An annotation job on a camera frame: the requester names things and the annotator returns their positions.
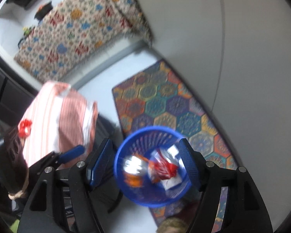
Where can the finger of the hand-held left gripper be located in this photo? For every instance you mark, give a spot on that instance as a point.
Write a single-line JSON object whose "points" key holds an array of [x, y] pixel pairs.
{"points": [[71, 154], [46, 160]]}

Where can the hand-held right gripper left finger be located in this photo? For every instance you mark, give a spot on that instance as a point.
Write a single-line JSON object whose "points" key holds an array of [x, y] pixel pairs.
{"points": [[103, 157]]}

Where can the patterned floor mat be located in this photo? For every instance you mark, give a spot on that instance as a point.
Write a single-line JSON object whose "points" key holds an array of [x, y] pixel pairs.
{"points": [[160, 102]]}

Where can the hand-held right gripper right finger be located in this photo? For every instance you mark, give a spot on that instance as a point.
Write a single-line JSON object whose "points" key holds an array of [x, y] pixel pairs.
{"points": [[190, 165]]}

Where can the red plastic wrapper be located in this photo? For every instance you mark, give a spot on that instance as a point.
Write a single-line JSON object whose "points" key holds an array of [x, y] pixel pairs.
{"points": [[24, 128]]}

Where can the grey kitchen counter cabinet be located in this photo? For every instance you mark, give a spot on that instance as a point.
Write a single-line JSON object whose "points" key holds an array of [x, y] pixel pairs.
{"points": [[208, 41]]}

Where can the red white snack wrapper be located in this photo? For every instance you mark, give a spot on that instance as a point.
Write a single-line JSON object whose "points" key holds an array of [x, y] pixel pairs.
{"points": [[163, 167]]}

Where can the blue plastic basket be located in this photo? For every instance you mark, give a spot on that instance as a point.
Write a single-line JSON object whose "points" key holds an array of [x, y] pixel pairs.
{"points": [[135, 136]]}

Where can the black clay pot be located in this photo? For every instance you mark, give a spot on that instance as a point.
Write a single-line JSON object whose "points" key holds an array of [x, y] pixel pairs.
{"points": [[44, 11]]}

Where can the orange striped tablecloth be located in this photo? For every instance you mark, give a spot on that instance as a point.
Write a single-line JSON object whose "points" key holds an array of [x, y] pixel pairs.
{"points": [[63, 116]]}

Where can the black table frame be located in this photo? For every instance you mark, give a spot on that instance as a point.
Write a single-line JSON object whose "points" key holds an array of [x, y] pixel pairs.
{"points": [[115, 202]]}

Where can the black spice rack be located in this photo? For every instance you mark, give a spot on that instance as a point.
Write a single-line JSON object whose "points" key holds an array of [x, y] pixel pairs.
{"points": [[26, 35]]}

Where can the large printed cloth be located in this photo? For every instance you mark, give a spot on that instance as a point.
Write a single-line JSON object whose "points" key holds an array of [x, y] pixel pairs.
{"points": [[70, 34]]}

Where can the narrow printed cloth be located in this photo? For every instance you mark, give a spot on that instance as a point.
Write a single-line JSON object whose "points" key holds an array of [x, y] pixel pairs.
{"points": [[131, 12]]}

